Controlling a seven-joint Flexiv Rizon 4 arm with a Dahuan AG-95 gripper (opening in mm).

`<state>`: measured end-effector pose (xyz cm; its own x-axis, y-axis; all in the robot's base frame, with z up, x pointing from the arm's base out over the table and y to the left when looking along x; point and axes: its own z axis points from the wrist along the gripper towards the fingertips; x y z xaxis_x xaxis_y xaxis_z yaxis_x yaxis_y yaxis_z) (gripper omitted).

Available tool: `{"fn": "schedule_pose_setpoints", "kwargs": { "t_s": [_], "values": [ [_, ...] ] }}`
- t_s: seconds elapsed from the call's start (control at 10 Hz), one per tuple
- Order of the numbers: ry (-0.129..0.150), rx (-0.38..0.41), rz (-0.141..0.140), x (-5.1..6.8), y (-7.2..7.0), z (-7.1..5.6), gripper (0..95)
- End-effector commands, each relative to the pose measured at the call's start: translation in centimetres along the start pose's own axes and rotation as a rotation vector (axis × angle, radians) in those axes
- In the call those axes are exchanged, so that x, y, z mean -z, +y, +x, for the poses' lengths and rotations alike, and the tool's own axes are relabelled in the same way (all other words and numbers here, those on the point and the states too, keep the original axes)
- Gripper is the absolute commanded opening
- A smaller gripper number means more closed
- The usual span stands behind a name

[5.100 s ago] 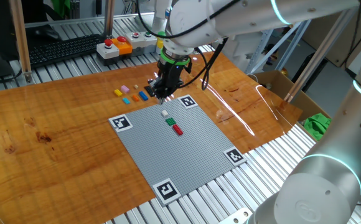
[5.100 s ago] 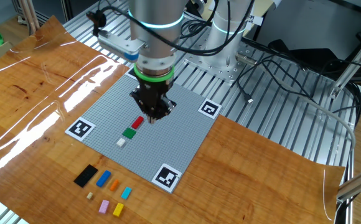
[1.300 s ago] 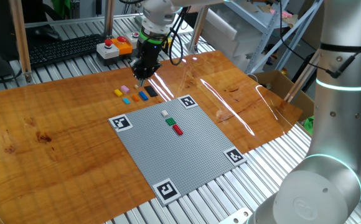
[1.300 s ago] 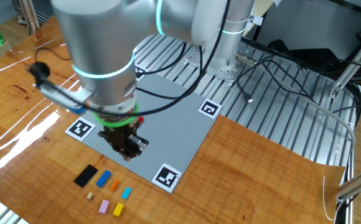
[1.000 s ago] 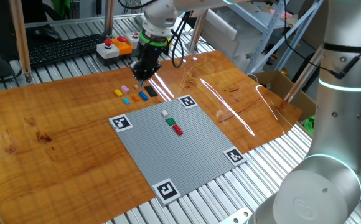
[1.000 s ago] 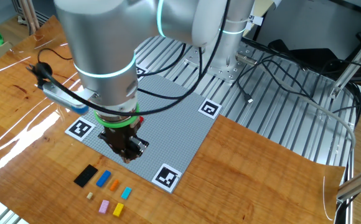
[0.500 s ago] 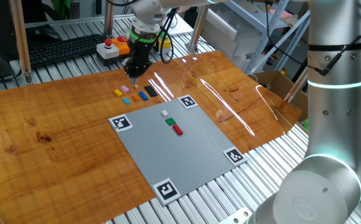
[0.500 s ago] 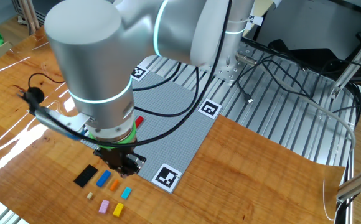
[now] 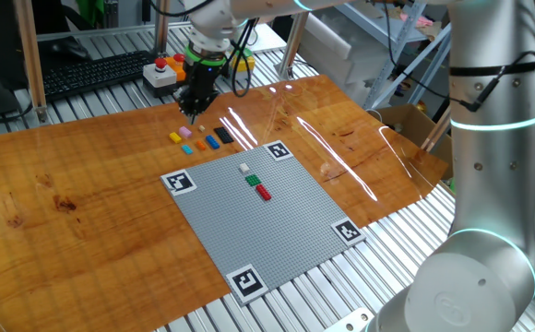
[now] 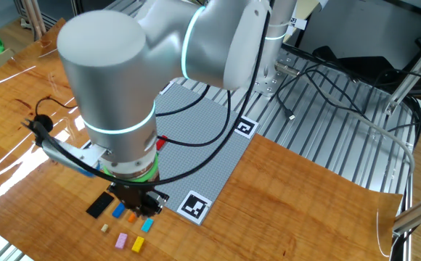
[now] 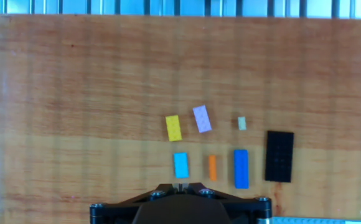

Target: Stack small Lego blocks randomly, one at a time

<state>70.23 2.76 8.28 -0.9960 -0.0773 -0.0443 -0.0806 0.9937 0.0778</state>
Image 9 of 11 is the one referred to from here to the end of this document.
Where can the green lego plate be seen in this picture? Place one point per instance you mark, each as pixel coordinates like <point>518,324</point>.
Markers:
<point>253,180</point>

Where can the orange lego brick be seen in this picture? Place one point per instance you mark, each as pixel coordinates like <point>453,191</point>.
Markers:
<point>200,145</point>

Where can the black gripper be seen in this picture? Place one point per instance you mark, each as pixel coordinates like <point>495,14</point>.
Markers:
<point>203,80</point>

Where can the tan slanted frame legs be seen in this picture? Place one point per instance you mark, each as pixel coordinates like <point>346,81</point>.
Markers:
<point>433,133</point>

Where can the white lego brick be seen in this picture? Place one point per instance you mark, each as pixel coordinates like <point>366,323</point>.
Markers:
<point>244,168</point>

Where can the grey metal shelf rack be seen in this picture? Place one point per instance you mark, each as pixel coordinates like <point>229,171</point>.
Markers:
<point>373,23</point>

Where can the wooden frame post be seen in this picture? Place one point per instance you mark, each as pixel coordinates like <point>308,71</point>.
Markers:
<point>31,60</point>

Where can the blue lego brick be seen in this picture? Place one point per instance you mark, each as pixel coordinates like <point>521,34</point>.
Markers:
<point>212,142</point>

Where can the white box red button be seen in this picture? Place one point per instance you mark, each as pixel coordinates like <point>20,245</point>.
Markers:
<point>159,78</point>

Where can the black lego plate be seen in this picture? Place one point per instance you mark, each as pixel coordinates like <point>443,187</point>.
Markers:
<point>223,135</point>

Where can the black computer mouse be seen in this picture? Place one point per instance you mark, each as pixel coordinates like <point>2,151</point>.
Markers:
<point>69,47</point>

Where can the grey lego baseplate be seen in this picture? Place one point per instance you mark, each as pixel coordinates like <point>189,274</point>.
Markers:
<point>258,230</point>

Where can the yellow lego brick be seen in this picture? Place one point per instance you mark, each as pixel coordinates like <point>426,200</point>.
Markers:
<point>175,137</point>

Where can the white board panel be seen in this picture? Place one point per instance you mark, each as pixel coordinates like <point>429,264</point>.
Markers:
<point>267,41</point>

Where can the yellow box green button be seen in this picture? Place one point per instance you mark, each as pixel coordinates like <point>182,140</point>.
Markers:
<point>245,63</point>

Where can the white foam pieces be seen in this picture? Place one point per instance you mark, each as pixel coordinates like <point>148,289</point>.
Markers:
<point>336,50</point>

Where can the green hanging garment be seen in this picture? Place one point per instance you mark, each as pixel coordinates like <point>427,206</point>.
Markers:
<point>87,11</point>

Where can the orange box red button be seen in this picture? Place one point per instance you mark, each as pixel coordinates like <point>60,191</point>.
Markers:
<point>177,70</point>

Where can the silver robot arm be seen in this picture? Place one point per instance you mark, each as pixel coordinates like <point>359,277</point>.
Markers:
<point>493,184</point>

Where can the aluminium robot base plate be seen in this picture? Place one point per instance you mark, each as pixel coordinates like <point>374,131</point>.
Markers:
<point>350,321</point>

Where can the black keyboard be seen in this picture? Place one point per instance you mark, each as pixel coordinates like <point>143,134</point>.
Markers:
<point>92,71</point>

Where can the wood grain table mat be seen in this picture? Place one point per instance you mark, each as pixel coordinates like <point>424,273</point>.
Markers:
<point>87,207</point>

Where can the cyan lego brick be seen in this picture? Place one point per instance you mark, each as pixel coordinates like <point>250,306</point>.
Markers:
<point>186,149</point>

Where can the red lego brick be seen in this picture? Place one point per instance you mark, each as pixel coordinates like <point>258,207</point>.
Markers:
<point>263,192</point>

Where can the cardboard box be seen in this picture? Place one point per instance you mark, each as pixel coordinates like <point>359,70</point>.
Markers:
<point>406,122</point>

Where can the small beige lego brick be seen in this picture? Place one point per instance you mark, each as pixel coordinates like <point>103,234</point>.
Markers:
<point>201,128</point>

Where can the black white marker tag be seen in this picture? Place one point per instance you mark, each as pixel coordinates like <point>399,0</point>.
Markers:
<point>348,231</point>
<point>278,150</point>
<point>178,181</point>
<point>247,284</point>

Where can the pink lego brick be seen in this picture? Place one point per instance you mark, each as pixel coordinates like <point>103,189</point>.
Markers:
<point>185,132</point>

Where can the aluminium frame post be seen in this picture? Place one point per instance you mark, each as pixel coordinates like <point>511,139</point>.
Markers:
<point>161,27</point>
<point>290,50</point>

